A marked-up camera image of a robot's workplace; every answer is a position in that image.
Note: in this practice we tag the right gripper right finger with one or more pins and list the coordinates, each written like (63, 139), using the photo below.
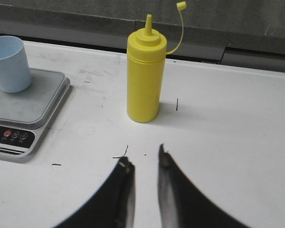
(182, 204)

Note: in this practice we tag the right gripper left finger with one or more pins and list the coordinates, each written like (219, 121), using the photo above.
(112, 206)

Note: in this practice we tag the yellow squeeze bottle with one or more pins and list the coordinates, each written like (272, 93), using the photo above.
(146, 56)

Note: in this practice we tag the light blue plastic cup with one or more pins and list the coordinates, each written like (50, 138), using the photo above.
(14, 68)

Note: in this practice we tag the silver digital kitchen scale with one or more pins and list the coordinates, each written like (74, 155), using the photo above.
(26, 116)

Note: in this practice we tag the grey steel counter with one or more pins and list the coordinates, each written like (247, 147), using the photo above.
(244, 33)

